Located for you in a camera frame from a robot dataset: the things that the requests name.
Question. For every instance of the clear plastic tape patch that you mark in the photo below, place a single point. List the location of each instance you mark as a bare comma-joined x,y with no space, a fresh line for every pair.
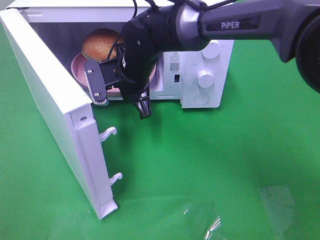
268,217

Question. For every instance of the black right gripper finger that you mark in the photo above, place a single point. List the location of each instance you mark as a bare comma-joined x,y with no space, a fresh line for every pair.
96,83
141,100

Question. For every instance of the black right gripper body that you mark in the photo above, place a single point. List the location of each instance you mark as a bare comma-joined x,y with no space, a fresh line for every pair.
129,71

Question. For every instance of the green table cloth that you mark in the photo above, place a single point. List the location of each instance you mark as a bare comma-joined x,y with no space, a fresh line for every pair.
265,133

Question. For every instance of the burger with sesame bun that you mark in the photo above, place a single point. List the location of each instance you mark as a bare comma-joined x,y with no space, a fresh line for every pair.
98,44

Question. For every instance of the pink round plate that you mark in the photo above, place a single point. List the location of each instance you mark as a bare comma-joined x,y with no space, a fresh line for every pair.
77,70

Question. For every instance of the white microwave oven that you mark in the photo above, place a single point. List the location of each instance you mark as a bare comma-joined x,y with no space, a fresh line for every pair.
46,35

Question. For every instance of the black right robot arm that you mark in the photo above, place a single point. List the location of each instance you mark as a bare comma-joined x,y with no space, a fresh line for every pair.
293,27

